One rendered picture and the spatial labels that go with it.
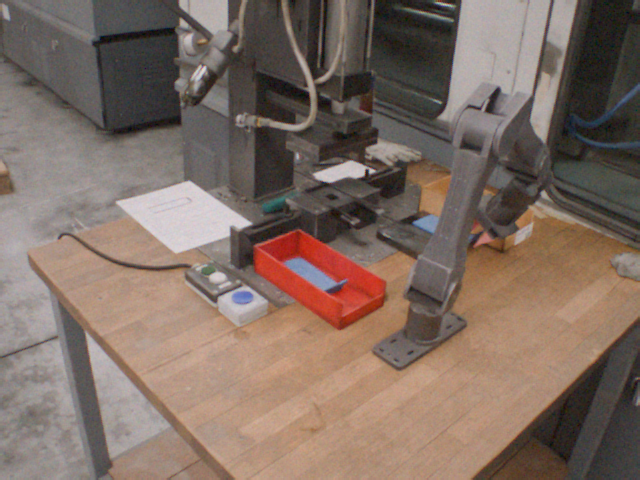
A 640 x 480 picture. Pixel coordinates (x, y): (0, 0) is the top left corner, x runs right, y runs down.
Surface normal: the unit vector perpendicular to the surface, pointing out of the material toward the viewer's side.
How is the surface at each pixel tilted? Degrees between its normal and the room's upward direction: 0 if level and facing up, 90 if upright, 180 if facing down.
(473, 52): 90
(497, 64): 90
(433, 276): 74
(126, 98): 90
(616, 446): 90
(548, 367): 0
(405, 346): 0
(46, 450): 0
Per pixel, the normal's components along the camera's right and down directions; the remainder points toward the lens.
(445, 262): -0.62, 0.09
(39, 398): 0.05, -0.87
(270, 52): -0.73, 0.31
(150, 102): 0.64, 0.42
